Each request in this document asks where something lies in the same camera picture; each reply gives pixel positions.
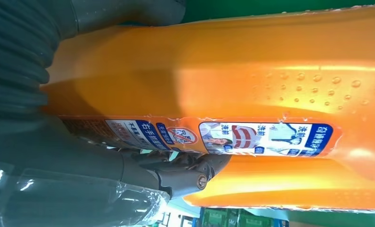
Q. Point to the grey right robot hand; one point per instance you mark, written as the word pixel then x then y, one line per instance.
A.
pixel 49 175

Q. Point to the green plastic crate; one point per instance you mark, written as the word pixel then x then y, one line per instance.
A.
pixel 225 219

